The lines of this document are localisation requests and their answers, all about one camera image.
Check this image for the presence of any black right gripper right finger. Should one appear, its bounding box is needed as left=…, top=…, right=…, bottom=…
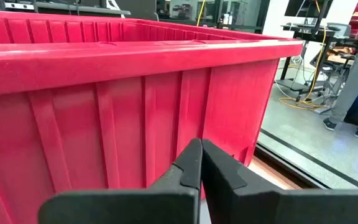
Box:
left=201, top=139, right=358, bottom=224

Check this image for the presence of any large red plastic bin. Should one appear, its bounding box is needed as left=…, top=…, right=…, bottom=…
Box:
left=0, top=10, right=304, bottom=224

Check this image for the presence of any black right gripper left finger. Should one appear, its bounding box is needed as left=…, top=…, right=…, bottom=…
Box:
left=38, top=138, right=203, bottom=224

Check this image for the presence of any black monitor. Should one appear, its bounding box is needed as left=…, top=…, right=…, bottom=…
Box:
left=284, top=0, right=334, bottom=19

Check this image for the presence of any person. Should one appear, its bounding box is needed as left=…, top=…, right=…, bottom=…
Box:
left=323, top=24, right=358, bottom=139

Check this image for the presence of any black workstation desk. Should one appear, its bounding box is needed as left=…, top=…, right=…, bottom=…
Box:
left=280, top=22, right=358, bottom=103

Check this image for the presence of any yellow cable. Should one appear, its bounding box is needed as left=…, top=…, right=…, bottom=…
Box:
left=196, top=0, right=206, bottom=27
left=278, top=0, right=328, bottom=111

